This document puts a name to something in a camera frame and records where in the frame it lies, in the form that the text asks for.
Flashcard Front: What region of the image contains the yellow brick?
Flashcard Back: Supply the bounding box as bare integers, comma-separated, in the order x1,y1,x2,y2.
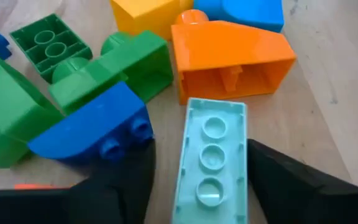
109,0,195,42

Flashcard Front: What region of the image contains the light teal brick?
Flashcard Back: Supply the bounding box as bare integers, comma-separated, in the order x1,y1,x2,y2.
170,97,249,224

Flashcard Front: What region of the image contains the dark green hollow brick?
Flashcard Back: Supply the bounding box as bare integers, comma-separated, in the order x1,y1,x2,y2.
9,12,94,84

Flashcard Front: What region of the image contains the orange sloped brick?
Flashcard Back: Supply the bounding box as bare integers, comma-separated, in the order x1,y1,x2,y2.
170,8,298,106

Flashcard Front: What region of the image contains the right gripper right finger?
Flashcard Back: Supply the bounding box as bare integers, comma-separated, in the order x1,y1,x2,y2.
247,138,358,224

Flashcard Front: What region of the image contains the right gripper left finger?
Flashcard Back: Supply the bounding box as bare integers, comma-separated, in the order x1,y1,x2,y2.
0,139,157,224

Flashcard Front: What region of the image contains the dark blue rounded brick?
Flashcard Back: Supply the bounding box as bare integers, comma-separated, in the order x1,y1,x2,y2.
27,80,155,164

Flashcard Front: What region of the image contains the green two-stud brick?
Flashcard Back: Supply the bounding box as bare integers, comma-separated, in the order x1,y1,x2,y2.
47,30,174,115
0,44,65,170

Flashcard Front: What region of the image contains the light blue rounded brick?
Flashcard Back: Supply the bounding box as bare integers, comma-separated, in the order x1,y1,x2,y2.
193,0,285,34

